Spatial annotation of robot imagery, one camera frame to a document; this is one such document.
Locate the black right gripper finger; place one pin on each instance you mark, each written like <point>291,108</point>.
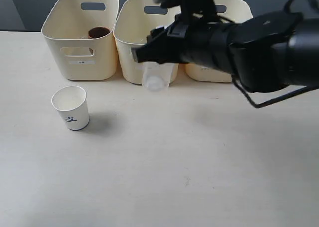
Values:
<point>159,39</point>

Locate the brown wooden cup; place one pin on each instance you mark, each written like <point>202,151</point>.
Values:
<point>98,32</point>

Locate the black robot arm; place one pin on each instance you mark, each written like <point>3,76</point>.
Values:
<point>266,53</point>

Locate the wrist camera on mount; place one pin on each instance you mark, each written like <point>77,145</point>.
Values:
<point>205,8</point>

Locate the cream plastic bin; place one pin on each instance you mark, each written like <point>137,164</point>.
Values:
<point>134,23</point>
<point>237,11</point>
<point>66,33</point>

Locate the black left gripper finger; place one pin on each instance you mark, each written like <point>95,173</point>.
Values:
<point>160,56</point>

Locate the white paper cup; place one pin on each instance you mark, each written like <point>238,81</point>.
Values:
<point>71,104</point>

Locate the clear plastic bottle white cap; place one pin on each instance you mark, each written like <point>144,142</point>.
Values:
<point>158,77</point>

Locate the middle cream plastic bin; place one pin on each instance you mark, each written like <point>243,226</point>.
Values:
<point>134,23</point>

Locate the left cream plastic bin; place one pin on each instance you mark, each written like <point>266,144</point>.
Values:
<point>66,33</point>

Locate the right cream plastic bin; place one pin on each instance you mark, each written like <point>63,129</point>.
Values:
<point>237,11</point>

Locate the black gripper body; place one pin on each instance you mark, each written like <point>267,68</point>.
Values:
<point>204,44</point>

